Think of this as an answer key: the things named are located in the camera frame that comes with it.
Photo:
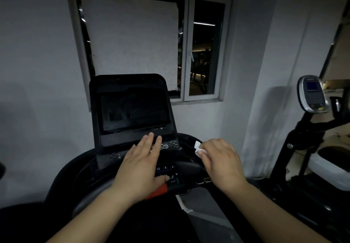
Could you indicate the person's left hand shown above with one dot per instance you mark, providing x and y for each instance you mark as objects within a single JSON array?
[{"x": 138, "y": 173}]

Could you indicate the person's right hand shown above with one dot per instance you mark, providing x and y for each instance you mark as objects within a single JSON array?
[{"x": 222, "y": 163}]

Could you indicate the person's left thumb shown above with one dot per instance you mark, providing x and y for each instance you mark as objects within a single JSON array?
[{"x": 161, "y": 180}]

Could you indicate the person's right fingers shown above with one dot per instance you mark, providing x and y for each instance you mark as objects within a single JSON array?
[{"x": 205, "y": 152}]

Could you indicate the person's left middle finger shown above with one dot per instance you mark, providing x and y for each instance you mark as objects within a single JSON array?
[{"x": 145, "y": 144}]

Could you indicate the white wipe cloth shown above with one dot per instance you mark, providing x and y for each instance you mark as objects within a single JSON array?
[{"x": 197, "y": 145}]

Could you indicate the person's left forearm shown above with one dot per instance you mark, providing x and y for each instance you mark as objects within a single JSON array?
[{"x": 93, "y": 218}]

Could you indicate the person's right forearm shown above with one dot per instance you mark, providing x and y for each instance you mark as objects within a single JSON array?
[{"x": 273, "y": 214}]

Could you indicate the black treadmill display screen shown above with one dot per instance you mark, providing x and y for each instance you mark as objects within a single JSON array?
[{"x": 132, "y": 109}]

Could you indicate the black treadmill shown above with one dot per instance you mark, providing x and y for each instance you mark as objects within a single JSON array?
[{"x": 90, "y": 180}]

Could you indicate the black elliptical trainer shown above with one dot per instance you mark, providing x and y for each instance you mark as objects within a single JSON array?
[{"x": 306, "y": 155}]

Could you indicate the white framed window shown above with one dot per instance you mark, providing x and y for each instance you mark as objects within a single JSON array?
[{"x": 203, "y": 46}]

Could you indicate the white board covering window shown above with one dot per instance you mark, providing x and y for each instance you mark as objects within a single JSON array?
[{"x": 131, "y": 35}]

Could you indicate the silver elliptical console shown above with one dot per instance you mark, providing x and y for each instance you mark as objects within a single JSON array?
[{"x": 312, "y": 94}]

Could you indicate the white elliptical housing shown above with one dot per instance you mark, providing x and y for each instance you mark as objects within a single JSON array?
[{"x": 328, "y": 166}]

